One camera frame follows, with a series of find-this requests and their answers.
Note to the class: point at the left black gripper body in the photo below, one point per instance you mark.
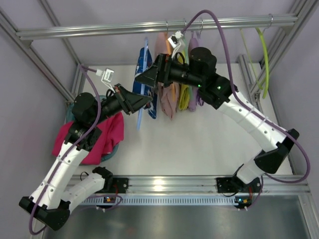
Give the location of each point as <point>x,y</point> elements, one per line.
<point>123,99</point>

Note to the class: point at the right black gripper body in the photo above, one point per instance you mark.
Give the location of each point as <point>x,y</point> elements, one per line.
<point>162,70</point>

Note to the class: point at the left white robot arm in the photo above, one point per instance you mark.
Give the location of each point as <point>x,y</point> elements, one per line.
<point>51,203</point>

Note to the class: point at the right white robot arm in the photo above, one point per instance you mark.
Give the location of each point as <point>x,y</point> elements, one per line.
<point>217,91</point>

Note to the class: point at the orange hanger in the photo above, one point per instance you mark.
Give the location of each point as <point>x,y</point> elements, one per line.
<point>168,47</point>

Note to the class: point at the mint green hanger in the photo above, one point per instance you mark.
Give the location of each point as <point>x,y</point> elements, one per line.
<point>187,62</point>

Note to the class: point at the pink trousers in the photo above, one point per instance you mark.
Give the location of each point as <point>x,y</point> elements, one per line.
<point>168,106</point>

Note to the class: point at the magenta trousers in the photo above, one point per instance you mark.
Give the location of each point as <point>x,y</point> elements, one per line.
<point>112,134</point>

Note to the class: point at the yellow trousers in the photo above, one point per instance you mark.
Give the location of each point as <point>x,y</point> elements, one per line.
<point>184,95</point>

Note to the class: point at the lilac trousers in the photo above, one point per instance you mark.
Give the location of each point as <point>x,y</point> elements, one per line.
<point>193,43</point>

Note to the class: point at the lilac hanger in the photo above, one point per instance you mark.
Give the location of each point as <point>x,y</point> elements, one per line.
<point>197,34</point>

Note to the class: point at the lime green hanger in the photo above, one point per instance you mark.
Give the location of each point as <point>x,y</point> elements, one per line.
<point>264,85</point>

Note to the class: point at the teal plastic basket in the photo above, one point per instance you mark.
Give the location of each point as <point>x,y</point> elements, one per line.
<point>112,154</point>

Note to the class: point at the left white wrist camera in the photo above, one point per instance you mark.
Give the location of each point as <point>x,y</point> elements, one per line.
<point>106,77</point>

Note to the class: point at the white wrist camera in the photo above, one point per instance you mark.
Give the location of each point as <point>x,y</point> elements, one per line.
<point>177,43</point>
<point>106,77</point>

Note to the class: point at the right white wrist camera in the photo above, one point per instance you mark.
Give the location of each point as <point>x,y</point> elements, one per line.
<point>177,43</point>

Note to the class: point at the left aluminium frame post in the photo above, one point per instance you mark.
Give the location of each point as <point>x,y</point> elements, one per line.
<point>78,82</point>

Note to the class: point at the aluminium frame post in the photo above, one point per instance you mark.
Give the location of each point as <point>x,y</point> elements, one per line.
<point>248,80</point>
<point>78,82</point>

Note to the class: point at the right aluminium frame post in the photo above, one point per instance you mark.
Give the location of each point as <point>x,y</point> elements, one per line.
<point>248,80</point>

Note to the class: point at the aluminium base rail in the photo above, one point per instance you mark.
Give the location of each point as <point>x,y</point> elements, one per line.
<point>207,184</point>

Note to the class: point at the aluminium hanging rail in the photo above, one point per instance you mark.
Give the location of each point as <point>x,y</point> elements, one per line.
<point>156,26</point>

